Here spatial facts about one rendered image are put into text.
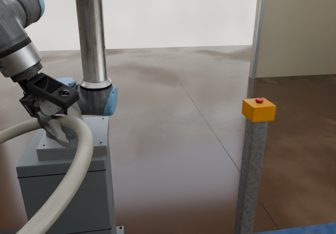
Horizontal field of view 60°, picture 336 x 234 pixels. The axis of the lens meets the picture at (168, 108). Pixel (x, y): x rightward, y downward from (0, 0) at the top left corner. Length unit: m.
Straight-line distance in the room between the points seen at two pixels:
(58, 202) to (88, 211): 1.12
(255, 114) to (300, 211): 1.32
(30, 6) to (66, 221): 1.16
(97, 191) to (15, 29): 1.02
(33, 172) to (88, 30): 0.70
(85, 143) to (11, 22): 0.29
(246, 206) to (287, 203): 0.93
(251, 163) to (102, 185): 0.77
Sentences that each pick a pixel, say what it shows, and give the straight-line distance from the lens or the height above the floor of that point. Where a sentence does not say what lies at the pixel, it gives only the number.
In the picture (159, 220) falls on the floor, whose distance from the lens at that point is 2.33.
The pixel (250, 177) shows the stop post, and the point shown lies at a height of 0.67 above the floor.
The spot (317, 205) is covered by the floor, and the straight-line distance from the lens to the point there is 2.72.
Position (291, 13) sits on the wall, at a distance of 6.10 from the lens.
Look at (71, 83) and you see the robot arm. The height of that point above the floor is 1.19.
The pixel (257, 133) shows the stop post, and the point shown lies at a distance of 1.53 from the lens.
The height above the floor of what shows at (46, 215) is 1.28.
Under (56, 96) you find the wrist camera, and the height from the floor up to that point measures 1.38.
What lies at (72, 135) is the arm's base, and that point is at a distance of 1.51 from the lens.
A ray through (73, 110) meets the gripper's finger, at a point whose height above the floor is 1.31.
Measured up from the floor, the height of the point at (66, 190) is 1.30.
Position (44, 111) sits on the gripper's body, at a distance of 0.72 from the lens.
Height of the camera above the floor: 1.59
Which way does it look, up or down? 22 degrees down
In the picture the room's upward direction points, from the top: straight up
